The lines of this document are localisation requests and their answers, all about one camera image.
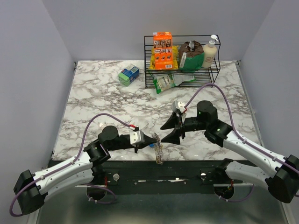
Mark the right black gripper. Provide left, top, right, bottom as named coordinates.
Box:
left=160, top=111, right=208, bottom=145

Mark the metal disc with keyrings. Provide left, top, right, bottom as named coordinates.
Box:
left=152, top=133, right=164, bottom=165

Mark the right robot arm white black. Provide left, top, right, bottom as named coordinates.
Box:
left=161, top=100, right=299, bottom=203

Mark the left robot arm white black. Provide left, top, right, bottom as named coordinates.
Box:
left=13, top=126, right=157, bottom=216

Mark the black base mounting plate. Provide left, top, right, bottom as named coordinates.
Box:
left=77, top=160, right=243, bottom=196

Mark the green white pouch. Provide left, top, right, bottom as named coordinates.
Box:
left=150, top=72, right=176, bottom=94

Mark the silver green foil pouch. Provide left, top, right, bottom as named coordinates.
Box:
left=172, top=75, right=196, bottom=85

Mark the green sponge pack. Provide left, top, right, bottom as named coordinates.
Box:
left=118, top=64, right=140, bottom=86

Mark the yellow snack bag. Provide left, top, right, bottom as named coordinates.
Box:
left=149, top=45, right=178, bottom=70

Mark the brown green coffee bag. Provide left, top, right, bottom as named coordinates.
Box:
left=179, top=40, right=204, bottom=71

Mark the orange cardboard box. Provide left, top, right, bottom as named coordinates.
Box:
left=153, top=32, right=173, bottom=70

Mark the cream lotion pump bottle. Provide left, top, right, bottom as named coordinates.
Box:
left=202, top=35, right=218, bottom=68

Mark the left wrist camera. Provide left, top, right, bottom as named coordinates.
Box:
left=129, top=131, right=144, bottom=146

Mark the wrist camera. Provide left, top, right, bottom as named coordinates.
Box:
left=172, top=101, right=186, bottom=114
left=129, top=131, right=144, bottom=146

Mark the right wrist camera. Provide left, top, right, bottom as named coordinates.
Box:
left=172, top=101, right=186, bottom=114

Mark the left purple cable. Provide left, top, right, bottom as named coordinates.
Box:
left=9, top=113, right=138, bottom=217

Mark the purple cable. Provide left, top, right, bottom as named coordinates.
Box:
left=9, top=113, right=138, bottom=217
left=184, top=83, right=299, bottom=203

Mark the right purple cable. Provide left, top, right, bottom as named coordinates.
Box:
left=184, top=83, right=299, bottom=203

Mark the black wire shelf rack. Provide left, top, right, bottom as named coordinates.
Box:
left=143, top=35, right=221, bottom=89

